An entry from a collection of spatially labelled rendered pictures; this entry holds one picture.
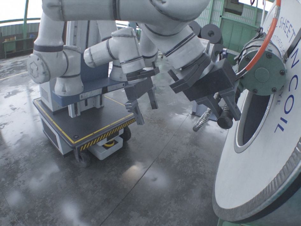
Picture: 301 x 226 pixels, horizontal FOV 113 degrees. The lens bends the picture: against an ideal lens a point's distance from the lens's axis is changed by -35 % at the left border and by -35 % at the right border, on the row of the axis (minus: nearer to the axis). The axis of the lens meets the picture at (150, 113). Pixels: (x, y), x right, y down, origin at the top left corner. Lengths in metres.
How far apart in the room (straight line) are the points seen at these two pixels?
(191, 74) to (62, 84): 0.76
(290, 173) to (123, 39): 0.59
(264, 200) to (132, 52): 0.58
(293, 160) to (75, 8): 0.46
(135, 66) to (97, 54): 0.15
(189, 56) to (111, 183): 1.02
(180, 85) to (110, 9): 0.18
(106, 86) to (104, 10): 0.90
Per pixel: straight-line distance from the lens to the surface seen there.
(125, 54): 0.54
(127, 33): 0.55
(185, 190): 1.22
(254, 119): 1.13
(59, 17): 0.26
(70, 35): 1.09
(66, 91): 0.92
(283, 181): 0.37
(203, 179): 1.35
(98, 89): 1.04
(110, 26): 0.73
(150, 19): 0.22
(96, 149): 1.22
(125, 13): 0.22
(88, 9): 0.23
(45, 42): 0.74
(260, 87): 0.49
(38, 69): 0.75
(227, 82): 0.33
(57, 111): 1.34
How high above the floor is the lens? 0.95
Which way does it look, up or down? 28 degrees down
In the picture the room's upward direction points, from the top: 10 degrees clockwise
